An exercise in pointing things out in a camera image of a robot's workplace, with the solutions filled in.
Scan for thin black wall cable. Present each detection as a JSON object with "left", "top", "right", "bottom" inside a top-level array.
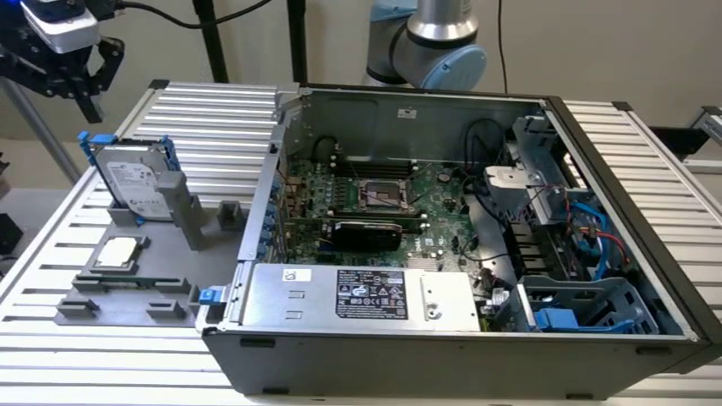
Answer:
[{"left": 493, "top": 0, "right": 510, "bottom": 92}]

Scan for silver CPU chip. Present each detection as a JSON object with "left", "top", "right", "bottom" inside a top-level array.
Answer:
[{"left": 93, "top": 236, "right": 141, "bottom": 268}]

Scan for green RAM stick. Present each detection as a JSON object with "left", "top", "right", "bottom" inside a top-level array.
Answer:
[{"left": 76, "top": 274, "right": 191, "bottom": 288}]

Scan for aluminium frame rail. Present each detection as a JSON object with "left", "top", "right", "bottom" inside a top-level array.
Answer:
[{"left": 680, "top": 105, "right": 722, "bottom": 171}]

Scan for black fan shroud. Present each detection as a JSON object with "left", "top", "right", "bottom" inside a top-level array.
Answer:
[{"left": 503, "top": 218, "right": 566, "bottom": 277}]

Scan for metal drive cage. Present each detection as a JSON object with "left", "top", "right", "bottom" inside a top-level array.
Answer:
[{"left": 483, "top": 114, "right": 572, "bottom": 226}]

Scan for blue data wire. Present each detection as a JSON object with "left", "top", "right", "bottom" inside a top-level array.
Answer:
[{"left": 567, "top": 201, "right": 611, "bottom": 281}]

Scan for black open PC case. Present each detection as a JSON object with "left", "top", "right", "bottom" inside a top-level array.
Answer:
[{"left": 193, "top": 82, "right": 715, "bottom": 397}]

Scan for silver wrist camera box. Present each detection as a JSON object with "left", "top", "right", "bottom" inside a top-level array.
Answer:
[{"left": 20, "top": 0, "right": 101, "bottom": 55}]

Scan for black graphics card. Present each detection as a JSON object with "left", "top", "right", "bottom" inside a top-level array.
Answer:
[{"left": 319, "top": 218, "right": 405, "bottom": 255}]

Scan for blue disk caddy tabs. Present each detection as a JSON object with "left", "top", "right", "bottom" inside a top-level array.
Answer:
[{"left": 534, "top": 307, "right": 580, "bottom": 332}]

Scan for silver power supply unit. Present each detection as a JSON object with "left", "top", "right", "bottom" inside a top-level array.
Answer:
[{"left": 239, "top": 264, "right": 481, "bottom": 334}]

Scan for small black box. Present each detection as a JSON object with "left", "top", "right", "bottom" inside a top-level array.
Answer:
[{"left": 0, "top": 212, "right": 25, "bottom": 255}]

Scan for thin black wire loop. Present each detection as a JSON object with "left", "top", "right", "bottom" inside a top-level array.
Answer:
[{"left": 456, "top": 237, "right": 514, "bottom": 262}]

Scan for black RAM slot row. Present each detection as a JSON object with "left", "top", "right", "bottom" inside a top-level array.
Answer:
[
  {"left": 344, "top": 158, "right": 417, "bottom": 178},
  {"left": 331, "top": 209, "right": 425, "bottom": 222}
]

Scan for grey parts rack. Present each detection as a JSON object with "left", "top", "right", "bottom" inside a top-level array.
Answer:
[{"left": 54, "top": 171, "right": 253, "bottom": 326}]

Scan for metal CPU socket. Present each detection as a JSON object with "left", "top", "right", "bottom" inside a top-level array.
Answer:
[{"left": 349, "top": 176, "right": 419, "bottom": 211}]

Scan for green Dell motherboard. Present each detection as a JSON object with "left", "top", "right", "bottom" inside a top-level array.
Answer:
[{"left": 280, "top": 159, "right": 492, "bottom": 306}]

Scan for black flat panel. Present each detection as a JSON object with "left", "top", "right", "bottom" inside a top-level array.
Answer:
[{"left": 646, "top": 125, "right": 707, "bottom": 162}]

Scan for black stand pole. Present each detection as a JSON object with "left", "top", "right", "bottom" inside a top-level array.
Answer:
[
  {"left": 191, "top": 0, "right": 231, "bottom": 84},
  {"left": 285, "top": 0, "right": 309, "bottom": 84}
]

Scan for blue drive bay cage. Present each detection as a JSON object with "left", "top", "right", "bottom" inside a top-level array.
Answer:
[{"left": 515, "top": 273, "right": 662, "bottom": 336}]

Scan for hard disk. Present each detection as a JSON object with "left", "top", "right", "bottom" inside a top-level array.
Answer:
[{"left": 76, "top": 131, "right": 183, "bottom": 224}]

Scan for black cable loop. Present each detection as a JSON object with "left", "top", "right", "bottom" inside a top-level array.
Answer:
[{"left": 463, "top": 117, "right": 510, "bottom": 171}]

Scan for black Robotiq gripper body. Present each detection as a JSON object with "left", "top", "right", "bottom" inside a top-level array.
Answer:
[{"left": 0, "top": 20, "right": 104, "bottom": 101}]

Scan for red data wire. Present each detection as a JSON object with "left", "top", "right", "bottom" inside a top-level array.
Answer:
[{"left": 590, "top": 229, "right": 628, "bottom": 272}]

